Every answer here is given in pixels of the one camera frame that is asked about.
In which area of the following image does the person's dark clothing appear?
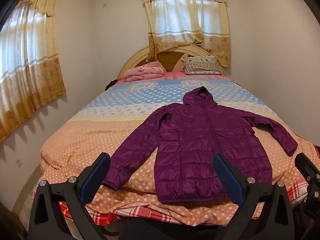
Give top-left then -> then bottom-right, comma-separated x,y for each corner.
117,217 -> 225,240

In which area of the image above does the striped floral pillow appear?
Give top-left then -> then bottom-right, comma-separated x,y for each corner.
181,55 -> 224,75

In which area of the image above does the pink folded blanket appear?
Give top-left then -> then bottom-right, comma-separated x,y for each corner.
124,60 -> 165,82

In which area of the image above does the red plaid bed sheet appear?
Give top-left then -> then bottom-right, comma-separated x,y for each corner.
32,177 -> 310,230

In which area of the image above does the long yellow window curtain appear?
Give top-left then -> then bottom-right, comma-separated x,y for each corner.
0,0 -> 67,144

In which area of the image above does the purple hooded puffer jacket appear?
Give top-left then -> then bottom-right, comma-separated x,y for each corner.
101,86 -> 298,204

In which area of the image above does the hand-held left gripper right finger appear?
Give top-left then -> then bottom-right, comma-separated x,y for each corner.
212,153 -> 295,240

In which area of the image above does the short yellow window curtain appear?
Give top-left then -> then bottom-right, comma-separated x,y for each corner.
140,0 -> 232,68

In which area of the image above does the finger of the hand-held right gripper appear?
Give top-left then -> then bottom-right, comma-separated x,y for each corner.
294,152 -> 320,204

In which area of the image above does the cream wooden headboard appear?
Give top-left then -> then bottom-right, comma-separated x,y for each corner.
117,44 -> 227,79

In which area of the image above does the pink bed sheet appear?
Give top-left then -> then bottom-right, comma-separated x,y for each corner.
116,70 -> 234,84

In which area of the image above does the bed with polka-dot quilt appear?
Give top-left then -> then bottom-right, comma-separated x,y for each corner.
40,76 -> 320,227

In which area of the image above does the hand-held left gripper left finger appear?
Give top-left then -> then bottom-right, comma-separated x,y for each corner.
27,152 -> 118,240

